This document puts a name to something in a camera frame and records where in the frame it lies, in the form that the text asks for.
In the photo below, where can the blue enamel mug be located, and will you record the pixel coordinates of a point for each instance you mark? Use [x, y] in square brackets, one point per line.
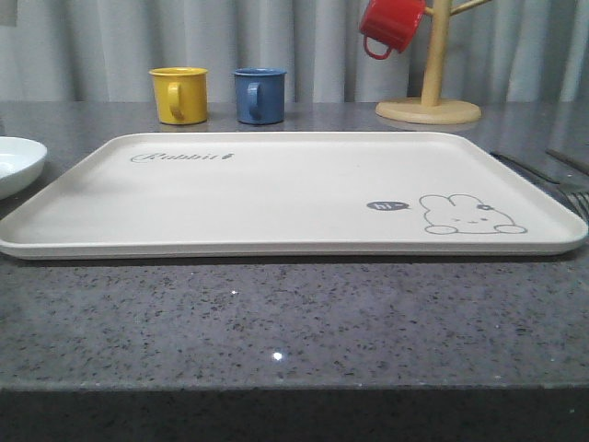
[260, 95]

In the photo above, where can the wooden mug tree stand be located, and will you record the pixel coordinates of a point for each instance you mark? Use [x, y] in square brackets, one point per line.
[430, 107]

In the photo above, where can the cream rabbit serving tray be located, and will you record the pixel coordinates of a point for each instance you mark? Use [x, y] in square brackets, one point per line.
[237, 194]

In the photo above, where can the red enamel mug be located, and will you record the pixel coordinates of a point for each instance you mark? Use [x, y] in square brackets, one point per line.
[392, 23]

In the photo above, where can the silver metal fork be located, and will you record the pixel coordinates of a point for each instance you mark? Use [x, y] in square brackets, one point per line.
[575, 196]

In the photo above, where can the white round plate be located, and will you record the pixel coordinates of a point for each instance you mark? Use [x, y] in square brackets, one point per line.
[22, 162]

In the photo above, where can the yellow enamel mug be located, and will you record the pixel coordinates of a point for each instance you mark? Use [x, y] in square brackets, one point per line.
[181, 94]

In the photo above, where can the silver metal chopstick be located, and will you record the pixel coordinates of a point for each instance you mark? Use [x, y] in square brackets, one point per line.
[570, 161]

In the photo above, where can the grey pleated curtain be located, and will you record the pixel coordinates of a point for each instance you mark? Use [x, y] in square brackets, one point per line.
[103, 50]

